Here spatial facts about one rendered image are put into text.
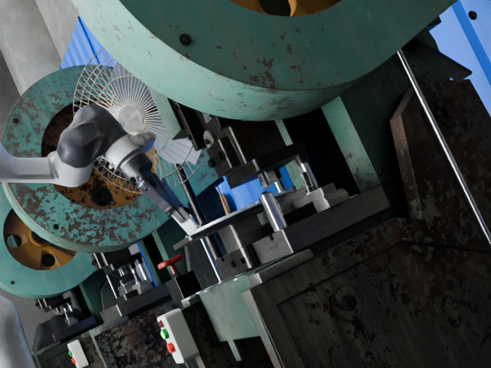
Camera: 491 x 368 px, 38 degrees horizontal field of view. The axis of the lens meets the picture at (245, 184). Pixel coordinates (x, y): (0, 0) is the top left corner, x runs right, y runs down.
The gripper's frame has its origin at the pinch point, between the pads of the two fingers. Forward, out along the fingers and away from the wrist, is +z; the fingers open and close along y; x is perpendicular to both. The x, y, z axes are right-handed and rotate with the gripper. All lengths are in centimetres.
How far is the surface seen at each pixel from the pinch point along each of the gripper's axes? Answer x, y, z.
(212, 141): 15.8, -12.8, -12.2
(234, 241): 4.6, -3.7, 11.4
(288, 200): 20.1, -11.0, 12.9
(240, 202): -61, -277, -37
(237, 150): 19.8, -7.8, -4.8
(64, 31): -114, -427, -292
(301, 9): 55, 10, -13
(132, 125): -16, -73, -53
